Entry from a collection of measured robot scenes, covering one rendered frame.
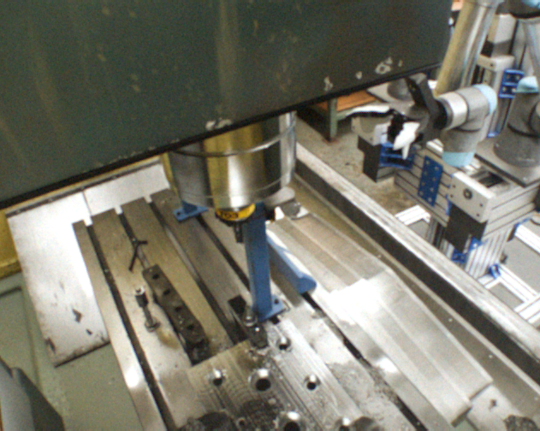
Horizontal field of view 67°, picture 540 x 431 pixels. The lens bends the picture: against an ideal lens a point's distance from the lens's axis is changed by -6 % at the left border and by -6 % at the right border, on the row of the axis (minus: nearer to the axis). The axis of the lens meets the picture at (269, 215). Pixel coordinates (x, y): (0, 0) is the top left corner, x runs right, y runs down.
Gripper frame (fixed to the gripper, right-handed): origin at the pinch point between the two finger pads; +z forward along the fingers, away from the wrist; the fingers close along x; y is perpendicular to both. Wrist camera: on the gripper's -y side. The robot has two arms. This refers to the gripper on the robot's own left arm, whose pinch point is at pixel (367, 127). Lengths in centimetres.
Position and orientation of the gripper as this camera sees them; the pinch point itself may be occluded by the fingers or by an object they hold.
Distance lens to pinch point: 87.0
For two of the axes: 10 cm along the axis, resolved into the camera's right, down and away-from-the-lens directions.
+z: -8.8, 3.3, -3.3
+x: -4.7, -5.5, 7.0
